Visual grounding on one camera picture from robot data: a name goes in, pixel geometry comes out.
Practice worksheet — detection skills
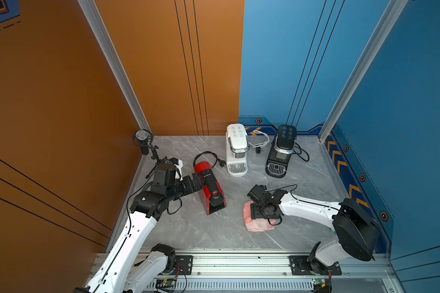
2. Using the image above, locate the pink towel cloth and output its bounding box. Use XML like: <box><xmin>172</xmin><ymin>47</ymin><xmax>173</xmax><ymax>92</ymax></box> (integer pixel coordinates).
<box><xmin>243</xmin><ymin>201</ymin><xmax>275</xmax><ymax>232</ymax></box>

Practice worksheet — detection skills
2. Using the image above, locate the red Nespresso coffee machine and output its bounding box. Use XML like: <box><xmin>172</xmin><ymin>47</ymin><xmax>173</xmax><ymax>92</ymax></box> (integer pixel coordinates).
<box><xmin>194</xmin><ymin>161</ymin><xmax>226</xmax><ymax>216</ymax></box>

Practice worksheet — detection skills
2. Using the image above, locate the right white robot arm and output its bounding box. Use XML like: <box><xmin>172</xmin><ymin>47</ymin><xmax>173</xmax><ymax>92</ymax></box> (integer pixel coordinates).
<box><xmin>248</xmin><ymin>185</ymin><xmax>380</xmax><ymax>275</ymax></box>

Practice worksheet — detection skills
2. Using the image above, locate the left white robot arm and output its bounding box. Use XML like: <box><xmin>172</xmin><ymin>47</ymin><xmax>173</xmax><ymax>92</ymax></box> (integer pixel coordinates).
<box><xmin>74</xmin><ymin>165</ymin><xmax>202</xmax><ymax>293</ymax></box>

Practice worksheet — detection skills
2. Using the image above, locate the black coffee machine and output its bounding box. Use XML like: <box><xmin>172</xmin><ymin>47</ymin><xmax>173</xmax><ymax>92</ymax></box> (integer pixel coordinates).
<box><xmin>265</xmin><ymin>125</ymin><xmax>297</xmax><ymax>178</ymax></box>

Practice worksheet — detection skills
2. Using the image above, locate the white coffee machine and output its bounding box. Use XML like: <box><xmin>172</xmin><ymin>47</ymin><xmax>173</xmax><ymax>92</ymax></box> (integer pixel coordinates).
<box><xmin>226</xmin><ymin>123</ymin><xmax>249</xmax><ymax>177</ymax></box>

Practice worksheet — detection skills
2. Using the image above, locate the black microphone on tripod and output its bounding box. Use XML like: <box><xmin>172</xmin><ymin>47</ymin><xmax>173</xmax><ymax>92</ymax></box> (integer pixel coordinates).
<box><xmin>132</xmin><ymin>129</ymin><xmax>168</xmax><ymax>179</ymax></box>

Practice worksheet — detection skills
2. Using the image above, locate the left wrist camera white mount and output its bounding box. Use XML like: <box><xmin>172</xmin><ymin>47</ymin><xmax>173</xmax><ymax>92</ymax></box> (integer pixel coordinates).
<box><xmin>153</xmin><ymin>157</ymin><xmax>183</xmax><ymax>188</ymax></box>

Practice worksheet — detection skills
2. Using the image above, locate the black coiled power cable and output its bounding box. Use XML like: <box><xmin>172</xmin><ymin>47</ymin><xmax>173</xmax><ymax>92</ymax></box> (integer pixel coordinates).
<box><xmin>192</xmin><ymin>151</ymin><xmax>227</xmax><ymax>169</ymax></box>

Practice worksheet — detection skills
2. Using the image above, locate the black machine power cable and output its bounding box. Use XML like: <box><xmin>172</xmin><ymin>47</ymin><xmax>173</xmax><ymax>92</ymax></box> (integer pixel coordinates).
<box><xmin>293</xmin><ymin>142</ymin><xmax>310</xmax><ymax>162</ymax></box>

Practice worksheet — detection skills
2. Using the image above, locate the white power cable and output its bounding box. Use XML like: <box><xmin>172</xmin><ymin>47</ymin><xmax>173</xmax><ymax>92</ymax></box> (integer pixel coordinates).
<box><xmin>247</xmin><ymin>129</ymin><xmax>271</xmax><ymax>148</ymax></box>

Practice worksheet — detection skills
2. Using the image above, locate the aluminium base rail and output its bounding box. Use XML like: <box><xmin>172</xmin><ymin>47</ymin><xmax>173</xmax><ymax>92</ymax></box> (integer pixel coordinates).
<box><xmin>91</xmin><ymin>248</ymin><xmax>395</xmax><ymax>281</ymax></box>

